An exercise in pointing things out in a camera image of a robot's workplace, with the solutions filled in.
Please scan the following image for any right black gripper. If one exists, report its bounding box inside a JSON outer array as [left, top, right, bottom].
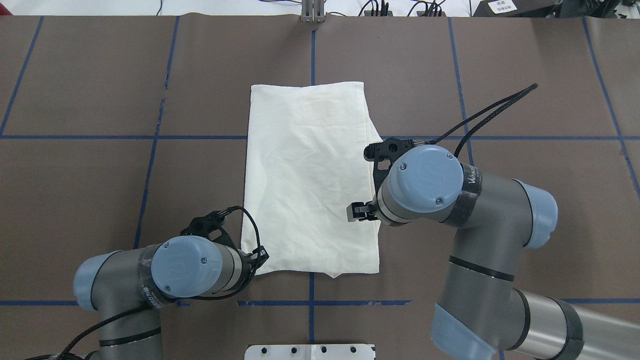
[[346, 137, 416, 223]]

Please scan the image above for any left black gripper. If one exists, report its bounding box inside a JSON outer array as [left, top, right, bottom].
[[180, 210, 270, 274]]

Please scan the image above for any cream cat print shirt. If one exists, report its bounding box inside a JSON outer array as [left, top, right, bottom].
[[243, 81, 381, 278]]

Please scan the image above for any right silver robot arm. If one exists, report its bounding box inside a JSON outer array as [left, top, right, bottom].
[[347, 137, 639, 360]]

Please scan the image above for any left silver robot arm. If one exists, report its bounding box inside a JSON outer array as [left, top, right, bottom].
[[51, 205, 269, 360]]

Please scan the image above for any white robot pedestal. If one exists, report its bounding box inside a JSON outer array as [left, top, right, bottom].
[[244, 343, 377, 360]]

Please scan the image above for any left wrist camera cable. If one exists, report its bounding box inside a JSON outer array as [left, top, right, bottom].
[[25, 206, 266, 360]]

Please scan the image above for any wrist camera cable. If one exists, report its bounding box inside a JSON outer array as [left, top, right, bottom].
[[25, 206, 266, 360], [417, 83, 539, 161]]

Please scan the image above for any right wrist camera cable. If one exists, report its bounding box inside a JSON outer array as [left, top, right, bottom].
[[417, 83, 539, 161]]

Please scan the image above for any aluminium frame post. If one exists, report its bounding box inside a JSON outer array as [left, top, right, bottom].
[[300, 0, 326, 23]]

